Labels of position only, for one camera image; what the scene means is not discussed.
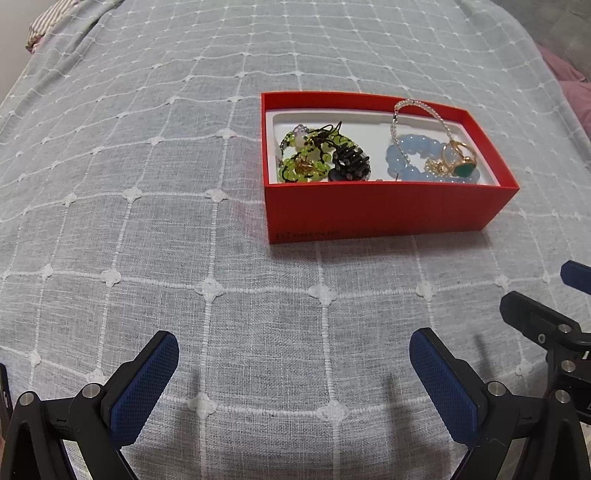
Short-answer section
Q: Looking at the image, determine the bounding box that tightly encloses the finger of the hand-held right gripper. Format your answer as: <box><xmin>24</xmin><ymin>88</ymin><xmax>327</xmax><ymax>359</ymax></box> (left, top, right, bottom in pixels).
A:
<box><xmin>500</xmin><ymin>291</ymin><xmax>591</xmax><ymax>365</ymax></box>
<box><xmin>560</xmin><ymin>260</ymin><xmax>591</xmax><ymax>298</ymax></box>

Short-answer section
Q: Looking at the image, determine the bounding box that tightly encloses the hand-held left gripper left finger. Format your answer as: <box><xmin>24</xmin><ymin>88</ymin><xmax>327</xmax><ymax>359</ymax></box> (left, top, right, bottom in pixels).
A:
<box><xmin>0</xmin><ymin>330</ymin><xmax>180</xmax><ymax>480</ymax></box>

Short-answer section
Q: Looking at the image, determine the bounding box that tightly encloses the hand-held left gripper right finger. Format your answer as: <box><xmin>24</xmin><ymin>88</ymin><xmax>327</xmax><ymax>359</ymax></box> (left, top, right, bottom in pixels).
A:
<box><xmin>409</xmin><ymin>328</ymin><xmax>591</xmax><ymax>480</ymax></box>

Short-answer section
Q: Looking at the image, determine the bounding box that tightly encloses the gold ring with green stone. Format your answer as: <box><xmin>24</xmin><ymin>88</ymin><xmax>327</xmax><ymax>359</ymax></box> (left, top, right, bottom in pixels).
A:
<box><xmin>427</xmin><ymin>141</ymin><xmax>478</xmax><ymax>178</ymax></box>

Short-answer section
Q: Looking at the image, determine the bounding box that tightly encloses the red cardboard box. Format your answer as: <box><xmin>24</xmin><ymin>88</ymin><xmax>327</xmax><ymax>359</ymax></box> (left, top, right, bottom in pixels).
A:
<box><xmin>260</xmin><ymin>91</ymin><xmax>521</xmax><ymax>245</ymax></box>

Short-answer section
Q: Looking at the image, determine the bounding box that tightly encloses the clear bead bracelet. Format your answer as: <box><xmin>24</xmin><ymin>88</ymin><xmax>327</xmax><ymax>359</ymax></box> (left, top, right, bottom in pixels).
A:
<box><xmin>392</xmin><ymin>99</ymin><xmax>467</xmax><ymax>178</ymax></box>

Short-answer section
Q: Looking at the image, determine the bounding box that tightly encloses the black hair clip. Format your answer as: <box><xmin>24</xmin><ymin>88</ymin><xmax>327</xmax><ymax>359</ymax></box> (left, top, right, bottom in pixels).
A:
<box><xmin>329</xmin><ymin>138</ymin><xmax>372</xmax><ymax>182</ymax></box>

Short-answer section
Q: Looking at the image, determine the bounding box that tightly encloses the green bead bracelet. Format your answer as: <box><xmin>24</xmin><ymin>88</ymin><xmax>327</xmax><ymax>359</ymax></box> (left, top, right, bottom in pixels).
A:
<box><xmin>276</xmin><ymin>124</ymin><xmax>345</xmax><ymax>184</ymax></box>

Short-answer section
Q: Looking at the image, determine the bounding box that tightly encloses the grey grid blanket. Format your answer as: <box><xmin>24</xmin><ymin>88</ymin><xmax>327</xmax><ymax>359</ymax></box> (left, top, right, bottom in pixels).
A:
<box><xmin>0</xmin><ymin>0</ymin><xmax>591</xmax><ymax>480</ymax></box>

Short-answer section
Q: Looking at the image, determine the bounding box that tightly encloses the pink cloth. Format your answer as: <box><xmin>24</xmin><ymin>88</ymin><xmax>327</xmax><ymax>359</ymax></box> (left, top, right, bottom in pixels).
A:
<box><xmin>538</xmin><ymin>44</ymin><xmax>591</xmax><ymax>121</ymax></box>

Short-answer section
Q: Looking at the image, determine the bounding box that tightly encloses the striped cloth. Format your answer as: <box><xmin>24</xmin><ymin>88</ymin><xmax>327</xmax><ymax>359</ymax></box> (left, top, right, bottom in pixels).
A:
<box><xmin>25</xmin><ymin>0</ymin><xmax>88</xmax><ymax>52</ymax></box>

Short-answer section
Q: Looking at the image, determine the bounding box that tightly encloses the blue bead bracelet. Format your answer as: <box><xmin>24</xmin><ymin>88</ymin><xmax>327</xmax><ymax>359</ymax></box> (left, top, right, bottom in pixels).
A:
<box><xmin>384</xmin><ymin>133</ymin><xmax>481</xmax><ymax>184</ymax></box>

